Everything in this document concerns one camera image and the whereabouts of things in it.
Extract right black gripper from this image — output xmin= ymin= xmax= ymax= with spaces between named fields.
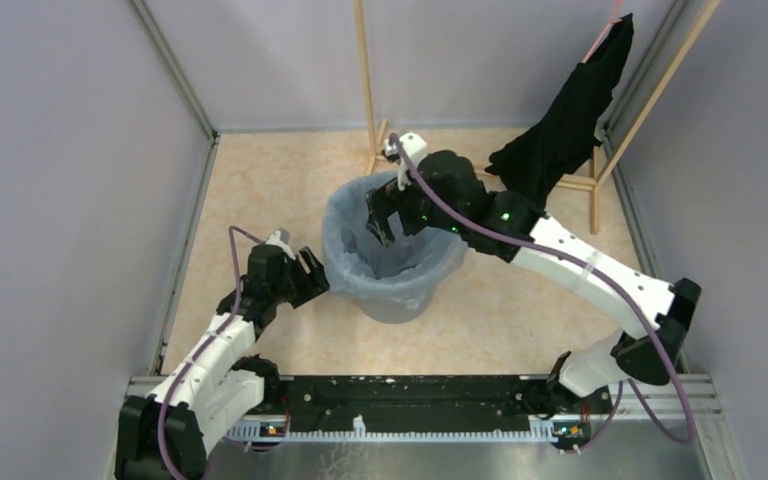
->
xmin=366 ymin=171 xmax=465 ymax=248

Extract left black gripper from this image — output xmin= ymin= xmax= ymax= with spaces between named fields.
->
xmin=270 ymin=245 xmax=340 ymax=307

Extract light blue trash bag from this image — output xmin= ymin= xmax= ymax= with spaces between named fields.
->
xmin=320 ymin=170 xmax=471 ymax=313

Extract grey plastic trash bin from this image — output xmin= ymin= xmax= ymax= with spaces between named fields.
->
xmin=321 ymin=173 xmax=470 ymax=326

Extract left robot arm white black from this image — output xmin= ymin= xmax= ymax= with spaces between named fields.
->
xmin=114 ymin=240 xmax=329 ymax=479

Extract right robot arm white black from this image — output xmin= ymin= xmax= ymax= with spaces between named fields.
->
xmin=366 ymin=150 xmax=701 ymax=412

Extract black hanging garment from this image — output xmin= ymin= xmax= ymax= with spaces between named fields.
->
xmin=485 ymin=13 xmax=635 ymax=208

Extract wooden clothes rack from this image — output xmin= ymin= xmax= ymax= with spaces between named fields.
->
xmin=352 ymin=0 xmax=723 ymax=236

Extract pink clothes hanger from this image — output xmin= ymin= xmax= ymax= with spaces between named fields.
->
xmin=581 ymin=0 xmax=624 ymax=63

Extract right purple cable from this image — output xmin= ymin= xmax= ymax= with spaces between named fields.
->
xmin=387 ymin=132 xmax=698 ymax=445

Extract purple cable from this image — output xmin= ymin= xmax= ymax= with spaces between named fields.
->
xmin=387 ymin=132 xmax=698 ymax=445
xmin=157 ymin=225 xmax=266 ymax=480

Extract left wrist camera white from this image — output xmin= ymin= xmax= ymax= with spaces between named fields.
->
xmin=264 ymin=228 xmax=297 ymax=261

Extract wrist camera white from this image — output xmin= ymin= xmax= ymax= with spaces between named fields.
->
xmin=381 ymin=132 xmax=430 ymax=191
xmin=264 ymin=228 xmax=297 ymax=261

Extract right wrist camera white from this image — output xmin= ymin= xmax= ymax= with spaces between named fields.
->
xmin=381 ymin=132 xmax=430 ymax=191

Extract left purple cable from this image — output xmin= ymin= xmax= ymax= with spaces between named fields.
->
xmin=157 ymin=225 xmax=266 ymax=480

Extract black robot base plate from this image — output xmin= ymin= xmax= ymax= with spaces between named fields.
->
xmin=241 ymin=375 xmax=611 ymax=433

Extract white slotted cable duct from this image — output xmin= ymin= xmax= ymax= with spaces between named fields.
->
xmin=219 ymin=416 xmax=584 ymax=445

